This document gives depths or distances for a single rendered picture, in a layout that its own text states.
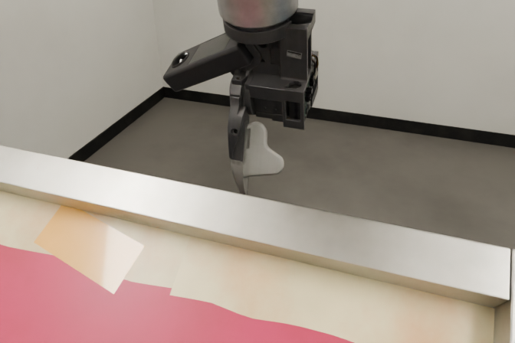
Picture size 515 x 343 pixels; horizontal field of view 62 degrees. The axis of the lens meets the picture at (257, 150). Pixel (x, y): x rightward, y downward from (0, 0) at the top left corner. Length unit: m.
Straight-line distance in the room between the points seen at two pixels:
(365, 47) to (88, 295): 3.39
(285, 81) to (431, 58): 3.27
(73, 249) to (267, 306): 0.19
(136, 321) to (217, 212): 0.12
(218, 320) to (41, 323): 0.16
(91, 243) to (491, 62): 3.49
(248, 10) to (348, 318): 0.27
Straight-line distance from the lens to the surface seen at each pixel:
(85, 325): 0.43
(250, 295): 0.38
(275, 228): 0.35
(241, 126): 0.45
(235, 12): 0.39
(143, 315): 0.41
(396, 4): 3.58
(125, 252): 0.43
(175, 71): 0.48
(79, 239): 0.45
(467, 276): 0.35
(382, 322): 0.37
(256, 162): 0.48
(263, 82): 0.44
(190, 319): 0.39
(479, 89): 3.80
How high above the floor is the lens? 1.78
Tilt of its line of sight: 31 degrees down
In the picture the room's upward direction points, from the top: straight up
